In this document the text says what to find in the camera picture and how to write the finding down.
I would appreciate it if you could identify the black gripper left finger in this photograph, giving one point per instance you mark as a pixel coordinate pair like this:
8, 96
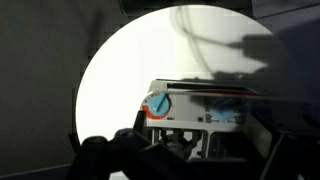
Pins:
133, 156

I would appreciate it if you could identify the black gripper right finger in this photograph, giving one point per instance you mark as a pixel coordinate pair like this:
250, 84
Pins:
296, 160

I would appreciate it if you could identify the blue stove knob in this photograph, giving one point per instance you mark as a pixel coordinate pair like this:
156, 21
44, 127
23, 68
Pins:
222, 110

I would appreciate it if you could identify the white toy stove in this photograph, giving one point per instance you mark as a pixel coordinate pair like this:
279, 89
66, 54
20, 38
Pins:
190, 113

